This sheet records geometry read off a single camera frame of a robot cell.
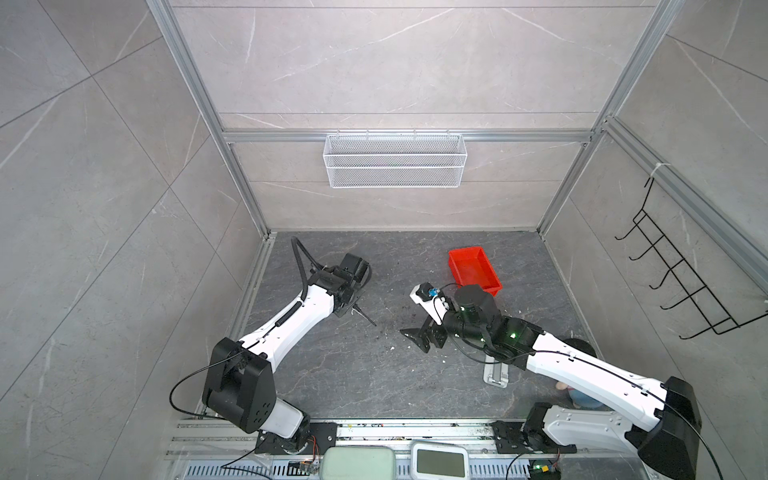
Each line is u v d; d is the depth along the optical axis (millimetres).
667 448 374
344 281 599
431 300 602
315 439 730
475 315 538
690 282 650
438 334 625
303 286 556
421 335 613
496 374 823
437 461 675
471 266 1127
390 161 1009
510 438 735
